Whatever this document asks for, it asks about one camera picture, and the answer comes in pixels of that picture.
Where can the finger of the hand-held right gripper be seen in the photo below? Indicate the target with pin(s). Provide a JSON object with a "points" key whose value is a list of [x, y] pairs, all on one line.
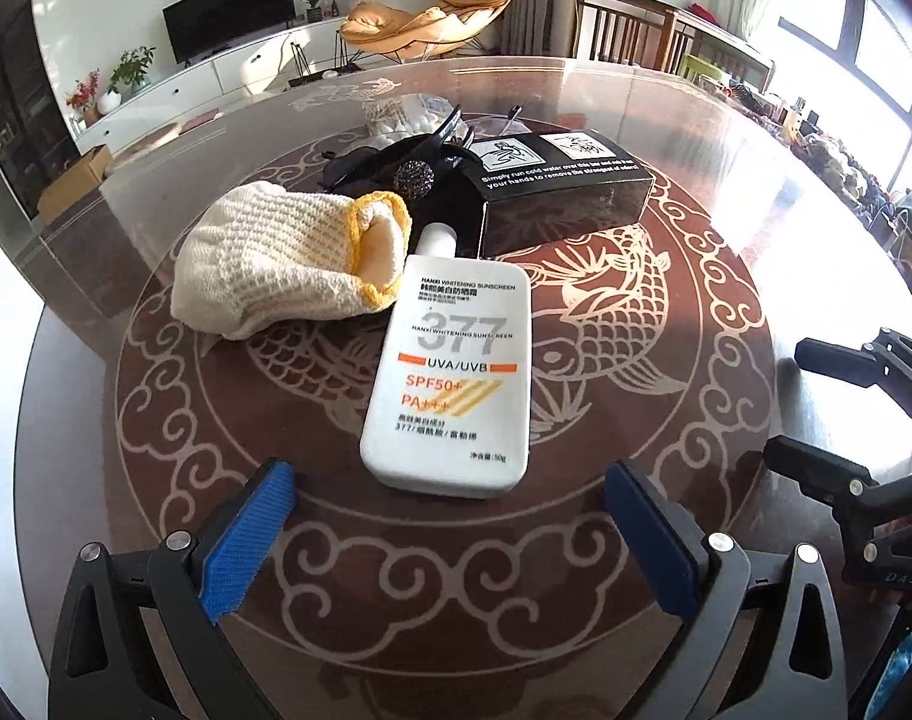
{"points": [[838, 356], [808, 465]]}

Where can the round white vase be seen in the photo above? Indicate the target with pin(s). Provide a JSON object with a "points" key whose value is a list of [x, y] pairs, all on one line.
{"points": [[111, 100]]}

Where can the black television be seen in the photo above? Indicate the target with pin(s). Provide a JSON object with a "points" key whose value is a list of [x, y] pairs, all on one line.
{"points": [[227, 11]]}

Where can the dark wooden chair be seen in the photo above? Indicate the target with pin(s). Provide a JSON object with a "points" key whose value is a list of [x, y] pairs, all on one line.
{"points": [[636, 26]]}

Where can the green potted plant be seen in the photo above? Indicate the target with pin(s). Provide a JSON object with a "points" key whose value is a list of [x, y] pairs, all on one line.
{"points": [[132, 67]]}

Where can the white television cabinet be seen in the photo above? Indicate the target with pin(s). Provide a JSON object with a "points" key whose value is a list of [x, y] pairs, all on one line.
{"points": [[238, 69]]}

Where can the black rhinestone hair clip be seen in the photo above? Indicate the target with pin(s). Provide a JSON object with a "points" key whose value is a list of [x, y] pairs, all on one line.
{"points": [[415, 178]]}

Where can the black printed box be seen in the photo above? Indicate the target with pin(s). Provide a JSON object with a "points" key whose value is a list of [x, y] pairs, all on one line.
{"points": [[561, 202]]}

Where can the dark glass display cabinet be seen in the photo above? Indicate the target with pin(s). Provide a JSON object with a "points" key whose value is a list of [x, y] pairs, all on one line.
{"points": [[13, 105]]}

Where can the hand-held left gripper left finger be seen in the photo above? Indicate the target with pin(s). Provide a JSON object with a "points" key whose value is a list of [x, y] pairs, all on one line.
{"points": [[246, 532]]}

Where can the small potted plant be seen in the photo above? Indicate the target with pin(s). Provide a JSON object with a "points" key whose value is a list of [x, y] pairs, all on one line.
{"points": [[311, 4]]}

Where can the white sunscreen bottle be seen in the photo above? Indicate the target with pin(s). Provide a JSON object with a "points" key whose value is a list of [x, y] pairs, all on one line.
{"points": [[448, 375]]}

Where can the cardboard box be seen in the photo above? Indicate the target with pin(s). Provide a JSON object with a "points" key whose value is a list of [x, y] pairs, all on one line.
{"points": [[77, 184]]}

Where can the red flowers in vase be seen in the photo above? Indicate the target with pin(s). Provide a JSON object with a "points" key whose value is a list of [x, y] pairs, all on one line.
{"points": [[82, 94]]}

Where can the yellow-cuffed white knitted glove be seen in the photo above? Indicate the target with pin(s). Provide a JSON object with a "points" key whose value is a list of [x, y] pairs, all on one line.
{"points": [[268, 255]]}

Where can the clear plastic packet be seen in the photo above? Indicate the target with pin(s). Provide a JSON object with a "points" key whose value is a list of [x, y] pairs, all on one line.
{"points": [[407, 118]]}

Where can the pile of assorted clutter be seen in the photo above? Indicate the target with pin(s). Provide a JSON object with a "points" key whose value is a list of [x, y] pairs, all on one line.
{"points": [[838, 157]]}

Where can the orange lounge chair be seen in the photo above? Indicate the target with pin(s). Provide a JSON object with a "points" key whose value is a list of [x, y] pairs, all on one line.
{"points": [[418, 22]]}

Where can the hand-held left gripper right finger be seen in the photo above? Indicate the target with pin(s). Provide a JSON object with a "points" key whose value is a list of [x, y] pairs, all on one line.
{"points": [[651, 540]]}

